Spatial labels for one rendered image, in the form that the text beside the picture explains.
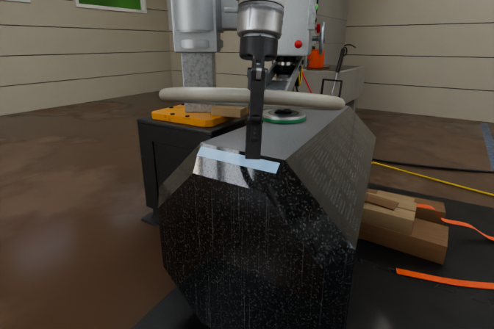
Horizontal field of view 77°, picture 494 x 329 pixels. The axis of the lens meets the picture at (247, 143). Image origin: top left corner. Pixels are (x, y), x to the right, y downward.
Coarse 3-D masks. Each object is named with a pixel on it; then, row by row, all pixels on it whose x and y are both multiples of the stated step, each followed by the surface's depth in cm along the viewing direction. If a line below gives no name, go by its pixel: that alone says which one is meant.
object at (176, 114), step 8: (184, 104) 224; (152, 112) 200; (160, 112) 200; (168, 112) 200; (176, 112) 200; (184, 112) 200; (192, 112) 200; (200, 112) 200; (208, 112) 200; (168, 120) 193; (176, 120) 190; (184, 120) 187; (192, 120) 184; (200, 120) 181; (208, 120) 180; (216, 120) 184; (224, 120) 191
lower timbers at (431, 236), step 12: (372, 192) 238; (432, 204) 220; (420, 216) 218; (432, 216) 214; (444, 216) 211; (372, 228) 193; (384, 228) 189; (420, 228) 188; (432, 228) 188; (444, 228) 188; (372, 240) 195; (384, 240) 190; (396, 240) 186; (408, 240) 182; (420, 240) 178; (432, 240) 177; (444, 240) 177; (408, 252) 184; (420, 252) 180; (432, 252) 177; (444, 252) 173
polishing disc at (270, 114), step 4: (264, 112) 152; (268, 112) 152; (272, 112) 152; (292, 112) 152; (296, 112) 152; (300, 112) 152; (304, 112) 152; (264, 116) 148; (268, 116) 145; (272, 116) 144; (276, 116) 144; (280, 116) 144; (284, 116) 144; (288, 116) 144; (292, 116) 144; (296, 116) 144; (300, 116) 144; (304, 116) 148
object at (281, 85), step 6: (300, 60) 153; (300, 66) 148; (270, 72) 136; (294, 72) 133; (270, 78) 137; (294, 78) 131; (270, 84) 133; (276, 84) 132; (282, 84) 132; (288, 84) 116; (282, 90) 124; (288, 90) 114; (264, 108) 108; (270, 108) 107; (276, 108) 107
